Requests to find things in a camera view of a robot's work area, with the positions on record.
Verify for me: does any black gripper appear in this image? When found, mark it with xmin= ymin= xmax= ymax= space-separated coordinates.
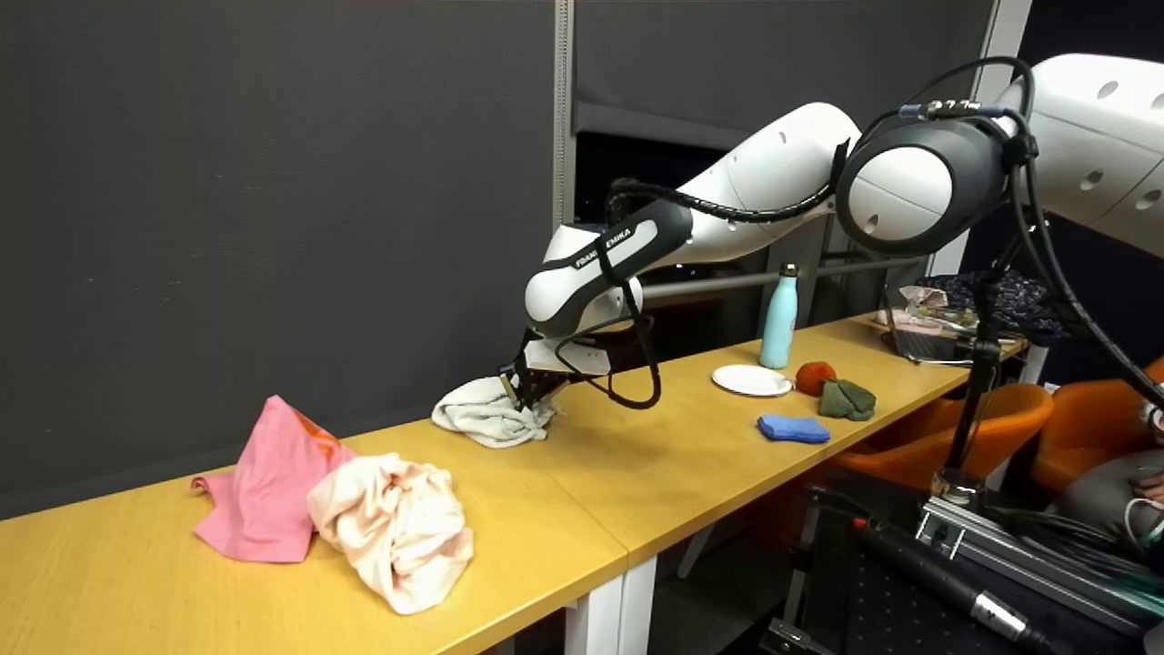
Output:
xmin=501 ymin=342 xmax=570 ymax=408

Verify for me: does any white towel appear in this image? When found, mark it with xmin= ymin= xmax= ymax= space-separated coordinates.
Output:
xmin=431 ymin=373 xmax=552 ymax=451

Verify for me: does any peach t-shirt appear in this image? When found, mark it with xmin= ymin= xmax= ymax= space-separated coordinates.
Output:
xmin=304 ymin=454 xmax=478 ymax=613

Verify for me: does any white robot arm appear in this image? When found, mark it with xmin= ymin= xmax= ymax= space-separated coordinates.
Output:
xmin=501 ymin=54 xmax=1164 ymax=408

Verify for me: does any white plate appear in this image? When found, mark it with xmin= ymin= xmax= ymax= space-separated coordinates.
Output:
xmin=714 ymin=362 xmax=792 ymax=395

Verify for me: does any blue cloth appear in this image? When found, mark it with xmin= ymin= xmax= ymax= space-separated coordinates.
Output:
xmin=755 ymin=416 xmax=831 ymax=443

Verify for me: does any light blue water bottle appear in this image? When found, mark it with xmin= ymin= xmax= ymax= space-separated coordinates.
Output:
xmin=759 ymin=263 xmax=800 ymax=367

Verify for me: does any orange plush ball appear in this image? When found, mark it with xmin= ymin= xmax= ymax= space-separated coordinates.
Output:
xmin=797 ymin=361 xmax=837 ymax=395

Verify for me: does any pink cloth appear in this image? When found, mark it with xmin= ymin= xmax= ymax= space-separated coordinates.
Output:
xmin=192 ymin=395 xmax=352 ymax=564

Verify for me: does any green plush leaf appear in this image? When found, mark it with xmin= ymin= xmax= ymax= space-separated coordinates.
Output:
xmin=819 ymin=377 xmax=876 ymax=420

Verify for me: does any clear container with items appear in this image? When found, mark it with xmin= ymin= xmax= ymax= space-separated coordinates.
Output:
xmin=872 ymin=282 xmax=979 ymax=362

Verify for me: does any orange chair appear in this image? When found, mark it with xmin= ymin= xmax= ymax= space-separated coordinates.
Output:
xmin=833 ymin=357 xmax=1164 ymax=494

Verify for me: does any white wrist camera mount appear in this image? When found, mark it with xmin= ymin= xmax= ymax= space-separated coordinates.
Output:
xmin=523 ymin=339 xmax=611 ymax=377

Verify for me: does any silver window rail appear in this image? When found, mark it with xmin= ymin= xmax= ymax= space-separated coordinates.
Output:
xmin=634 ymin=253 xmax=928 ymax=308

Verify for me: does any black camera tripod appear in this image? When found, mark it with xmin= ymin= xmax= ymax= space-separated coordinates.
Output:
xmin=930 ymin=265 xmax=1066 ymax=494

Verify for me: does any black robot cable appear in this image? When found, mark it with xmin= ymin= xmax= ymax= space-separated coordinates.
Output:
xmin=513 ymin=52 xmax=1164 ymax=416

